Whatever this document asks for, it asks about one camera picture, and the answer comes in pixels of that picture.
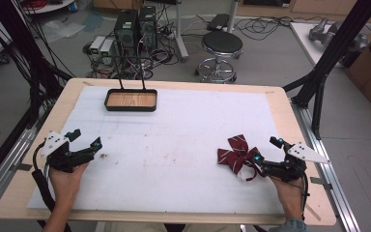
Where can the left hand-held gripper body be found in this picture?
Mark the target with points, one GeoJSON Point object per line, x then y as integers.
{"type": "Point", "coordinates": [66, 159]}

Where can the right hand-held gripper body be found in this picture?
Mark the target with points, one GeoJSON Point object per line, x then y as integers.
{"type": "Point", "coordinates": [286, 169]}

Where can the dark red striped bow tie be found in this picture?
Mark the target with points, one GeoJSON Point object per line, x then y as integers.
{"type": "Point", "coordinates": [236, 154]}

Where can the person's right hand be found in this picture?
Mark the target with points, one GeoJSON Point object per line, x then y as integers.
{"type": "Point", "coordinates": [290, 193]}

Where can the person's left hand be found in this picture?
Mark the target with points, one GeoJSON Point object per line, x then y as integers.
{"type": "Point", "coordinates": [65, 185]}

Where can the black rack with wooden tray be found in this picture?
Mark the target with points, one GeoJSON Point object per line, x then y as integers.
{"type": "Point", "coordinates": [131, 100]}

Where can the white foam mat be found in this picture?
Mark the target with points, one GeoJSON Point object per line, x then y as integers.
{"type": "Point", "coordinates": [180, 154]}

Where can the small white power box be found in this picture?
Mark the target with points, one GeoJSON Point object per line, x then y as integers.
{"type": "Point", "coordinates": [97, 45]}
{"type": "Point", "coordinates": [107, 50]}

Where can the white board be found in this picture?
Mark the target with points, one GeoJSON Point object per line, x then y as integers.
{"type": "Point", "coordinates": [306, 42]}

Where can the clear plastic sheet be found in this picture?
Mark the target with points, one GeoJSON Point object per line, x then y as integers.
{"type": "Point", "coordinates": [62, 29]}

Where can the black round stool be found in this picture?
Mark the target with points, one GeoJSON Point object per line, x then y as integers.
{"type": "Point", "coordinates": [221, 45]}

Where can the black computer tower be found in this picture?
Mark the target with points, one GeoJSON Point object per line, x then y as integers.
{"type": "Point", "coordinates": [148, 27]}
{"type": "Point", "coordinates": [126, 32]}

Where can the grey machine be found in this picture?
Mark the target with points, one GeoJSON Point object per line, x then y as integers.
{"type": "Point", "coordinates": [335, 32]}

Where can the round white table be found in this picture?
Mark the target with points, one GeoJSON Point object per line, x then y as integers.
{"type": "Point", "coordinates": [50, 6]}

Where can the flat black box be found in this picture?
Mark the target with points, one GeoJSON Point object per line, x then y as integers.
{"type": "Point", "coordinates": [218, 22]}

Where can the grey table leg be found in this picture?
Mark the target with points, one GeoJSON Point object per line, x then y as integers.
{"type": "Point", "coordinates": [181, 32]}

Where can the aluminium rail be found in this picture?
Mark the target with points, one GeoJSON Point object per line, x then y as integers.
{"type": "Point", "coordinates": [3, 167]}
{"type": "Point", "coordinates": [331, 167]}

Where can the black metal frame stand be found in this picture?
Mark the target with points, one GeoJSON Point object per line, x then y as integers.
{"type": "Point", "coordinates": [341, 45]}

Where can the grey metal post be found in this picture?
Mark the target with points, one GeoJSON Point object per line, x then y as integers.
{"type": "Point", "coordinates": [232, 16]}

